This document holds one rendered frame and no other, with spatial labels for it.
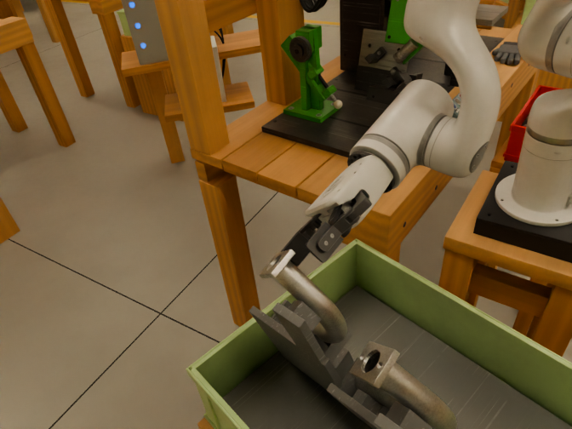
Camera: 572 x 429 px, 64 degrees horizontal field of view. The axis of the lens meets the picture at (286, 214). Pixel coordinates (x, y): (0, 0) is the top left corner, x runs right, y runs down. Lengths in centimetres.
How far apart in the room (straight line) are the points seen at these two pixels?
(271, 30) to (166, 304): 130
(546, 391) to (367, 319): 32
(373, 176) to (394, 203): 54
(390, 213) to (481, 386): 43
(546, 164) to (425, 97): 45
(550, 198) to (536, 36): 35
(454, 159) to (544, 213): 54
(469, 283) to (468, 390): 41
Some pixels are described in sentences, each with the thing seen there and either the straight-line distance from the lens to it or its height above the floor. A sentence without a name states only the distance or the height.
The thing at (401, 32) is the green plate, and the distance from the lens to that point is 161.
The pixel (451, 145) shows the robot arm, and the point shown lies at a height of 127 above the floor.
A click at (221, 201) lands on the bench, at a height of 70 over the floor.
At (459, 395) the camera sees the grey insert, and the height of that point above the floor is 85.
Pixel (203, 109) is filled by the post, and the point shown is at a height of 103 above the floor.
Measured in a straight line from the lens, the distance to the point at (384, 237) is 114.
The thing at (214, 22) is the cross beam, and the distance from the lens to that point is 148.
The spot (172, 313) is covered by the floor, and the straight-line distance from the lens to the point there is 217.
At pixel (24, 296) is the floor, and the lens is 259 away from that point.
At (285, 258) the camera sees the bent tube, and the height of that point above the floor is 120.
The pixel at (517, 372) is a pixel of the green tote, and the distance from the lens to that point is 89.
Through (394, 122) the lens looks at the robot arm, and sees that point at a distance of 66.
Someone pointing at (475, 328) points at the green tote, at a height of 92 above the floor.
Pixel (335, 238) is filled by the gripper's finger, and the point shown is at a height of 122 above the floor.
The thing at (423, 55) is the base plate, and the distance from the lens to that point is 201.
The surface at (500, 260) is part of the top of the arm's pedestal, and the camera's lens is 113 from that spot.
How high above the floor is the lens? 159
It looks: 39 degrees down
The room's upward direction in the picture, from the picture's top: 6 degrees counter-clockwise
